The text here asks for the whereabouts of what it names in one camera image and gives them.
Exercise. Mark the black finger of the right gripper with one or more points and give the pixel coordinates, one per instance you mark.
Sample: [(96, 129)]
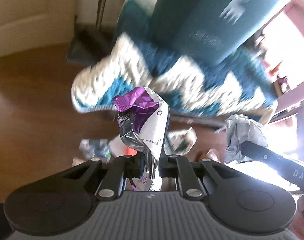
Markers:
[(288, 169)]

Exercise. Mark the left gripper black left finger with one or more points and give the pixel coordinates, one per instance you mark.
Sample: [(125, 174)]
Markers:
[(112, 185)]

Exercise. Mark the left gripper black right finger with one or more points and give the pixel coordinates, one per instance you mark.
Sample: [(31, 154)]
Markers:
[(180, 168)]

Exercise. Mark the white orange paper scrap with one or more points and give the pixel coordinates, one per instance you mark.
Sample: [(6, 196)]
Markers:
[(118, 148)]

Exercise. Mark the purple silver foil wrapper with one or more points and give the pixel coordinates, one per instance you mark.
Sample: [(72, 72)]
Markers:
[(143, 122)]

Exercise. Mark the white paper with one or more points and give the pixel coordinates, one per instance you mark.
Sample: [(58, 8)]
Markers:
[(240, 128)]

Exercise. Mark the teal trash bin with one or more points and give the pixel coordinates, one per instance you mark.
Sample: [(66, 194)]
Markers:
[(209, 30)]

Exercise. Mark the white green wrapper on floor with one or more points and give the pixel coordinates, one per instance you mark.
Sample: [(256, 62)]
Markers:
[(180, 142)]

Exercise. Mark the clear crumpled plastic on floor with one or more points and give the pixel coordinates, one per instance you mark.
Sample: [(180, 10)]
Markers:
[(95, 148)]

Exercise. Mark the teal white zigzag knitted blanket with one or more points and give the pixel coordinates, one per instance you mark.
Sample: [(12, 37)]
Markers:
[(237, 84)]

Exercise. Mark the chrome stand with black base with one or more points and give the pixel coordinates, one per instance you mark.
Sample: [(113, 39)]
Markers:
[(90, 43)]

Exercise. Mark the cream door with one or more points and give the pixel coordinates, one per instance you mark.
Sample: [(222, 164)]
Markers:
[(27, 24)]

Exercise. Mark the pink frame furniture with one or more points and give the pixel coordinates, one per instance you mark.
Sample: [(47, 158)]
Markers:
[(285, 54)]

